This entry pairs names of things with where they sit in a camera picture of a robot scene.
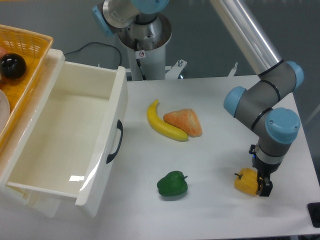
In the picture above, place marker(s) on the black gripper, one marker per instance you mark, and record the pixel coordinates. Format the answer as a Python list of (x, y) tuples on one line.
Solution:
[(264, 171)]

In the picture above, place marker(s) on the green bell pepper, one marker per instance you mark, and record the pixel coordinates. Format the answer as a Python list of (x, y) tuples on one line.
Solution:
[(173, 184)]

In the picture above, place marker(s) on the black drawer handle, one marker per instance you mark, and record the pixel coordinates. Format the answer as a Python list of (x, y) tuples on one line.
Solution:
[(117, 142)]

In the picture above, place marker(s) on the white plastic drawer box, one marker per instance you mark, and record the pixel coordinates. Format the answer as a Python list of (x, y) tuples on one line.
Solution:
[(59, 145)]

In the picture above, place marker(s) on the orange woven basket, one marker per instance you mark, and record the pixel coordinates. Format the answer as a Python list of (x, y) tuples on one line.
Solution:
[(17, 83)]

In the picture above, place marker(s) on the black corner object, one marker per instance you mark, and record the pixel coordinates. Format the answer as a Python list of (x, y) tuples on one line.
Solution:
[(314, 213)]

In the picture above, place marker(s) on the orange croissant bread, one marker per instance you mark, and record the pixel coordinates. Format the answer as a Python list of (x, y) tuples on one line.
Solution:
[(185, 119)]

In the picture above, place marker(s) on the yellow banana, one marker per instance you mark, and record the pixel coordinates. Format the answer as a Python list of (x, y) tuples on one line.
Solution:
[(162, 127)]

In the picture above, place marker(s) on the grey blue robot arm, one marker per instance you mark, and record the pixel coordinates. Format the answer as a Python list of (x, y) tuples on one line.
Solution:
[(255, 107)]

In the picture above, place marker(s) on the yellow bell pepper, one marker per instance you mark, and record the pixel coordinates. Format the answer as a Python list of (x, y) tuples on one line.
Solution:
[(246, 181)]

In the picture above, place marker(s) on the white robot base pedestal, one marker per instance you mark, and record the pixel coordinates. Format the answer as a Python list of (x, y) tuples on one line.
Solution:
[(145, 41)]

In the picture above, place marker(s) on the white metal bracket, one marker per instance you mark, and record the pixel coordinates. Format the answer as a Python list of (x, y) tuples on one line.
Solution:
[(174, 72)]

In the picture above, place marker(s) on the black shiny ball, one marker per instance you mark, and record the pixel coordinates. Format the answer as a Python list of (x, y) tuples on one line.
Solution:
[(12, 66)]

